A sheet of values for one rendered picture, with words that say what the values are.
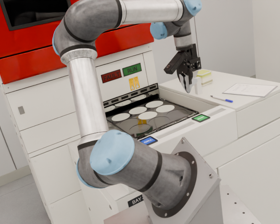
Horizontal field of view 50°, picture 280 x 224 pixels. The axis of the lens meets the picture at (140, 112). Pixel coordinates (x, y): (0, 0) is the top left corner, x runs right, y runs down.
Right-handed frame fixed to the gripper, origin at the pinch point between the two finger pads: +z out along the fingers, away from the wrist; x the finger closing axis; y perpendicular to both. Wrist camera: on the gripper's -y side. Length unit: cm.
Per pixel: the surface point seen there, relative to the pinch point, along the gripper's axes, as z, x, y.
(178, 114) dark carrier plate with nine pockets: 14.9, 10.9, 1.1
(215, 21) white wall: 8, 178, 206
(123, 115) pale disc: 14.5, 36.0, -16.1
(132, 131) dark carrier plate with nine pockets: 14.5, 14.8, -23.8
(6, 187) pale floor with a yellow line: 103, 192, -80
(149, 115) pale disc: 14.6, 22.9, -7.9
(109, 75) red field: -6.1, 46.0, -13.8
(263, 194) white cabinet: 60, -19, 23
